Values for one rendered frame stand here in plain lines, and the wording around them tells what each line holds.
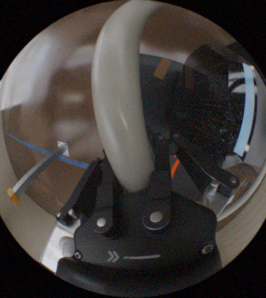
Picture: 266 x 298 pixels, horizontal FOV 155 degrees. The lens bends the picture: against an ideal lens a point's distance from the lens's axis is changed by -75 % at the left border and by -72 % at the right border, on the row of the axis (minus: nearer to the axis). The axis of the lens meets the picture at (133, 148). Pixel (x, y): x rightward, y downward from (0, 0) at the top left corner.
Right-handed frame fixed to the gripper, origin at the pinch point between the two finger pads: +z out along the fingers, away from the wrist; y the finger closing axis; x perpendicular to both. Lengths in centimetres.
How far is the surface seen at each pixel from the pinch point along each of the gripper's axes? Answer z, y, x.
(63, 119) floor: 96, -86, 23
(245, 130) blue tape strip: 1.1, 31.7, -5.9
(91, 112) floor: 92, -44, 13
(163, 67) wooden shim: 84, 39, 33
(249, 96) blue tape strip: 1.2, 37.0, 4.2
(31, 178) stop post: 26, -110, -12
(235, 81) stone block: 5.6, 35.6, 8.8
